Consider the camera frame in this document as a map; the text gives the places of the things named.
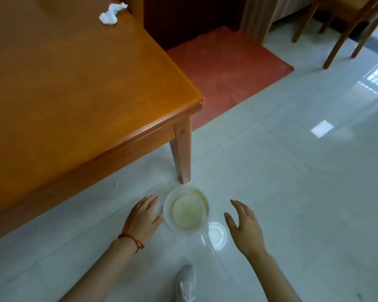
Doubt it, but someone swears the red floor mat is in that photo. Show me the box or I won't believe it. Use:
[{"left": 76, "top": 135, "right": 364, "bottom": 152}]
[{"left": 166, "top": 26, "right": 295, "bottom": 132}]

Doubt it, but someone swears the grey sneaker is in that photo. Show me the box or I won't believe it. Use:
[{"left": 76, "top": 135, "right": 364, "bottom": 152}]
[{"left": 175, "top": 264, "right": 197, "bottom": 302}]

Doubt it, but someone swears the crumpled white tissue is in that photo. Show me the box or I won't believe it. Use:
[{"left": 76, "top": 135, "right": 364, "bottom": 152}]
[{"left": 99, "top": 2, "right": 128, "bottom": 26}]

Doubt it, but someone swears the wooden chair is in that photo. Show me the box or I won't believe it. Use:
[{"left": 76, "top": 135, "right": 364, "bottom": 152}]
[{"left": 291, "top": 0, "right": 378, "bottom": 70}]

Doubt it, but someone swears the clear plastic bowl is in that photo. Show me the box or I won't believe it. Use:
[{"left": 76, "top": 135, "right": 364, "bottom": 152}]
[{"left": 163, "top": 185, "right": 210, "bottom": 235}]

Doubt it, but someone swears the person's right hand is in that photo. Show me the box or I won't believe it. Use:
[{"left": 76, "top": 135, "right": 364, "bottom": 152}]
[{"left": 224, "top": 199, "right": 268, "bottom": 259}]

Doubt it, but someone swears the white rice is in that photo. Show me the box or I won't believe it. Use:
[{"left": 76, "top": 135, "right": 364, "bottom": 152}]
[{"left": 171, "top": 194, "right": 205, "bottom": 231}]

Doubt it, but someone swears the orange wooden table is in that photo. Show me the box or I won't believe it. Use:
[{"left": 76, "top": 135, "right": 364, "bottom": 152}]
[{"left": 0, "top": 0, "right": 205, "bottom": 246}]

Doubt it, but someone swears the red string bracelet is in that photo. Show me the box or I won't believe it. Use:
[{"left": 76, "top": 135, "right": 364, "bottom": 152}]
[{"left": 118, "top": 233, "right": 145, "bottom": 254}]

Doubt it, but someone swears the person's left hand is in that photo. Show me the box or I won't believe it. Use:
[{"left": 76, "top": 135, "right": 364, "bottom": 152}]
[{"left": 122, "top": 195, "right": 164, "bottom": 246}]

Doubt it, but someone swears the clear plastic lid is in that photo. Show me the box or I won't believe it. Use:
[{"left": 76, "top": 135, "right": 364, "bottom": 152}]
[{"left": 202, "top": 221, "right": 228, "bottom": 251}]

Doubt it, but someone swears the person's right forearm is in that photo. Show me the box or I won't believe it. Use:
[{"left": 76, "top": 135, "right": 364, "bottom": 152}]
[{"left": 248, "top": 249, "right": 303, "bottom": 302}]

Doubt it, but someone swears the person's left forearm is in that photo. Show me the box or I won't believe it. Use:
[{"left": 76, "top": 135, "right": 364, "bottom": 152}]
[{"left": 59, "top": 236, "right": 144, "bottom": 302}]

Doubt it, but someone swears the dark red wooden cabinet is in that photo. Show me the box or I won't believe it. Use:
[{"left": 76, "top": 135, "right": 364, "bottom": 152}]
[{"left": 144, "top": 0, "right": 248, "bottom": 51}]

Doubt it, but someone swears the beige curtain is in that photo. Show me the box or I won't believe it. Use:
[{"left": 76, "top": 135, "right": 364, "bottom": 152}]
[{"left": 239, "top": 0, "right": 317, "bottom": 45}]

